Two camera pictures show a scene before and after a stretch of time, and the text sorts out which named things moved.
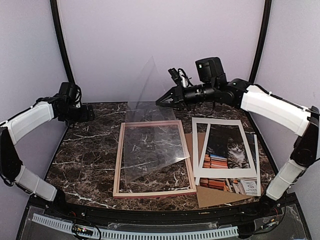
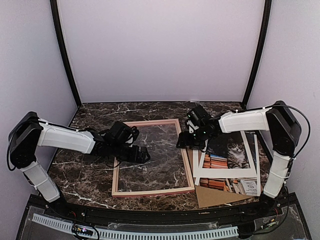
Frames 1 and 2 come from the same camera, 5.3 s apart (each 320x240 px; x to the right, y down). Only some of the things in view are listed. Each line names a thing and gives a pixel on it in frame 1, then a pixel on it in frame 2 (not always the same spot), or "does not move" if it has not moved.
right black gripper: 179,95 to 185,141
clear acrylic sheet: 153,137 to 166,167
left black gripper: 85,118 to 134,158
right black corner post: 267,12 does not move
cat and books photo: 225,149 does not move
